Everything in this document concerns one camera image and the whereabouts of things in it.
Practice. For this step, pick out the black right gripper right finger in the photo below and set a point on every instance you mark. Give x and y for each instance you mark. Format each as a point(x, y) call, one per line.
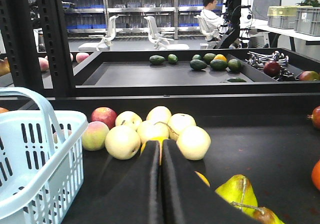
point(187, 199)

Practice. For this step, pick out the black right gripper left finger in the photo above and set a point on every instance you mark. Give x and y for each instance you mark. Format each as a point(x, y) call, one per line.
point(119, 192)

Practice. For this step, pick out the light blue plastic basket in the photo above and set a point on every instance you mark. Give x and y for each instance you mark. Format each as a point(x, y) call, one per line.
point(41, 161)

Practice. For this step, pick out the white round pear front left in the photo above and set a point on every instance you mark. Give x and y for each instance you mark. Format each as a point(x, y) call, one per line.
point(122, 142)

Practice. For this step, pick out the yellow green pear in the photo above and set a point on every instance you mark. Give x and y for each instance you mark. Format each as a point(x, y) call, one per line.
point(238, 191)

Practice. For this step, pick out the pink green peach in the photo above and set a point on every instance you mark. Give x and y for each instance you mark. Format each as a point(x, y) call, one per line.
point(93, 139)

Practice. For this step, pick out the red apple near white pears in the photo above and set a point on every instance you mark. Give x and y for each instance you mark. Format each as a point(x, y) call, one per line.
point(105, 115)

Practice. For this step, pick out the seated person white shirt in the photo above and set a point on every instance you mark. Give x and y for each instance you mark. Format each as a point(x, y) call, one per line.
point(210, 22)

